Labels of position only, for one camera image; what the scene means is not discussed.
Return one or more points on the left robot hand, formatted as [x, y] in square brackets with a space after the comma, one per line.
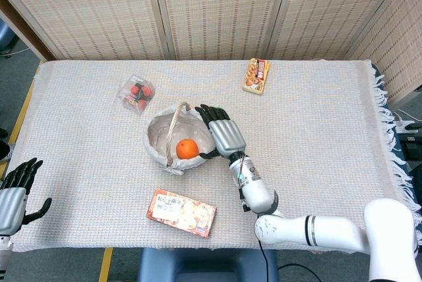
[11, 203]

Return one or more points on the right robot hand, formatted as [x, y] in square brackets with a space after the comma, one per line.
[225, 135]

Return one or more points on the orange fruit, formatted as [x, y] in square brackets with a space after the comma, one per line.
[186, 149]

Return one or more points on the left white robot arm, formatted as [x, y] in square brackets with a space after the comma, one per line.
[4, 255]

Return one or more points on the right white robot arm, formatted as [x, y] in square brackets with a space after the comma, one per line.
[296, 219]

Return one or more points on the grey fabric basket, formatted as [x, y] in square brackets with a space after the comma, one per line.
[165, 143]

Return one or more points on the small orange snack box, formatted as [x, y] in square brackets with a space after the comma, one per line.
[256, 76]

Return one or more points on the large orange biscuit box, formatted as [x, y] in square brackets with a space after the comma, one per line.
[181, 212]

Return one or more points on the beige woven tablecloth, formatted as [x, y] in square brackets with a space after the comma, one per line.
[99, 163]

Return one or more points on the clear box of strawberries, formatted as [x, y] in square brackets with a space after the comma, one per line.
[136, 95]

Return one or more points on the bamboo folding screen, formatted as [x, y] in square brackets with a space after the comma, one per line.
[211, 12]

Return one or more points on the white power strip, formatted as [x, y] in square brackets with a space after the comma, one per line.
[405, 124]

